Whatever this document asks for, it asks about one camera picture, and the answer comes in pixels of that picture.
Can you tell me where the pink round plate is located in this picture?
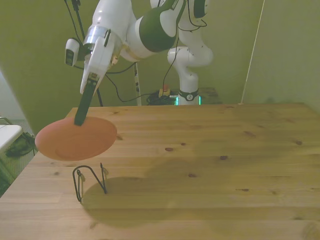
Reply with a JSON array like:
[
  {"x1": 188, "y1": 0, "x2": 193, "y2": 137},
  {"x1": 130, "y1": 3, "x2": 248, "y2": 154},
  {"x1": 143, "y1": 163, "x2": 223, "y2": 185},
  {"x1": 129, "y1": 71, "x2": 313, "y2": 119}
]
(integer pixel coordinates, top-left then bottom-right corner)
[{"x1": 34, "y1": 116, "x2": 118, "y2": 162}]

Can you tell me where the thin white cord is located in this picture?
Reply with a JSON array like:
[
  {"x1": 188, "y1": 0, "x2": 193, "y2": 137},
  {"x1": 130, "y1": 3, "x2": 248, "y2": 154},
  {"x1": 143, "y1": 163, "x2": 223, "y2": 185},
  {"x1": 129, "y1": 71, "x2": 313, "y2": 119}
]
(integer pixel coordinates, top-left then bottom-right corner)
[{"x1": 239, "y1": 0, "x2": 266, "y2": 106}]

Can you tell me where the black cable from arm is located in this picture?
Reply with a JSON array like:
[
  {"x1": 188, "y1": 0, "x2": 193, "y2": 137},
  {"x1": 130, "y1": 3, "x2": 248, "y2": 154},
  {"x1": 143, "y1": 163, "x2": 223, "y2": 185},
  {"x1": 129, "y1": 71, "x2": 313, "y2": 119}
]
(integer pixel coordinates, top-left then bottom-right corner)
[{"x1": 161, "y1": 37, "x2": 180, "y2": 98}]

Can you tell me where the yellow emergency stop button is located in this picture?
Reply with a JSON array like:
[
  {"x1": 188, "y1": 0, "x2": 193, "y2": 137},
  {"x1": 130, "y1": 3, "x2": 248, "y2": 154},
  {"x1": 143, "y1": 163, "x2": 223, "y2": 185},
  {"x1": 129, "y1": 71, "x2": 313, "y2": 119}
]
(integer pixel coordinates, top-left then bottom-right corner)
[{"x1": 158, "y1": 84, "x2": 171, "y2": 99}]

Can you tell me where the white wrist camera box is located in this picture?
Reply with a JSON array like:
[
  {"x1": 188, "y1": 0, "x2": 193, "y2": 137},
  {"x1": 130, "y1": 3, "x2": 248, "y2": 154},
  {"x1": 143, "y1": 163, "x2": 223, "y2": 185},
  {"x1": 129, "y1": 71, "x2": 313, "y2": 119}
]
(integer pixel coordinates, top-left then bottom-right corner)
[{"x1": 64, "y1": 37, "x2": 81, "y2": 68}]

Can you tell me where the black tripod stand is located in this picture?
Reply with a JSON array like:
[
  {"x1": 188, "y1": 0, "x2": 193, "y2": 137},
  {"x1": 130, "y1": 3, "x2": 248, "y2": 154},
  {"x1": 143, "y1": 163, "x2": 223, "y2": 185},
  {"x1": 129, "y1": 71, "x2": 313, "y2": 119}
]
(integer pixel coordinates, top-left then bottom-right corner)
[{"x1": 63, "y1": 0, "x2": 105, "y2": 107}]

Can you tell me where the dark green bag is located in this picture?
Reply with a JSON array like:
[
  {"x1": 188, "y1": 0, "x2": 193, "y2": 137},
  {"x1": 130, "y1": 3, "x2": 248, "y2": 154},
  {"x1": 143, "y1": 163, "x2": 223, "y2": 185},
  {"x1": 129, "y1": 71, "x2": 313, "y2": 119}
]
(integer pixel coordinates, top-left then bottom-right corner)
[{"x1": 5, "y1": 133, "x2": 41, "y2": 159}]

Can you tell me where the black wire plate stand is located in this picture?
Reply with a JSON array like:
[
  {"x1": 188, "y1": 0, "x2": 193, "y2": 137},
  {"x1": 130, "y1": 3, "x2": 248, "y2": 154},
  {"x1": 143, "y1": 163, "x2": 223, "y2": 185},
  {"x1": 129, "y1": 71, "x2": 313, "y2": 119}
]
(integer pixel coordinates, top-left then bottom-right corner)
[{"x1": 72, "y1": 162, "x2": 109, "y2": 203}]

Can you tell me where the brown wooden box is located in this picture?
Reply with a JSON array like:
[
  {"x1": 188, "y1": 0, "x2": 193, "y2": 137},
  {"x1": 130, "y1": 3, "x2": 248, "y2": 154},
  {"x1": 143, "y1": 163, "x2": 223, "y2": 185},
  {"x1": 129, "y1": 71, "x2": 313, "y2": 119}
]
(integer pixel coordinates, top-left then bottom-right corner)
[{"x1": 197, "y1": 86, "x2": 224, "y2": 105}]

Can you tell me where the white vertical strip pole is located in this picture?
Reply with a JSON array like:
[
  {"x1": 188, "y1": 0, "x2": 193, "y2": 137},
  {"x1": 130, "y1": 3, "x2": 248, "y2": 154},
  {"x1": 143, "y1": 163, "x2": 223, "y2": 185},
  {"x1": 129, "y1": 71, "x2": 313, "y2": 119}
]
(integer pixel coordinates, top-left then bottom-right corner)
[{"x1": 133, "y1": 61, "x2": 142, "y2": 106}]

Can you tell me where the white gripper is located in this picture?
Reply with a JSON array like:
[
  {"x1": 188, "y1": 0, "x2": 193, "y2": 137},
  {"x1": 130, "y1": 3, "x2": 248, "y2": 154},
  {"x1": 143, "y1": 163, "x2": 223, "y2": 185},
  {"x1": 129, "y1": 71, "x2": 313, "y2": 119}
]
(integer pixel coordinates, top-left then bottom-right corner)
[{"x1": 73, "y1": 29, "x2": 120, "y2": 127}]

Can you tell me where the white side table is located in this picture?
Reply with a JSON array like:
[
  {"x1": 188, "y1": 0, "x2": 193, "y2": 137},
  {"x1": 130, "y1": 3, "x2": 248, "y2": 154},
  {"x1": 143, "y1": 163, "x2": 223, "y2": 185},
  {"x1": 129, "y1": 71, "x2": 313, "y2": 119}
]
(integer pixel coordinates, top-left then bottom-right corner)
[{"x1": 0, "y1": 115, "x2": 23, "y2": 151}]

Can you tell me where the black cable pile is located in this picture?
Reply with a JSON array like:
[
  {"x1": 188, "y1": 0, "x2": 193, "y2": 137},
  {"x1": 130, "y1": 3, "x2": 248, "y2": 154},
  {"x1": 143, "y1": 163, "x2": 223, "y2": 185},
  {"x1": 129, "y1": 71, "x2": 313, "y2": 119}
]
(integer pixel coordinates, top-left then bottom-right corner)
[{"x1": 145, "y1": 90, "x2": 180, "y2": 106}]

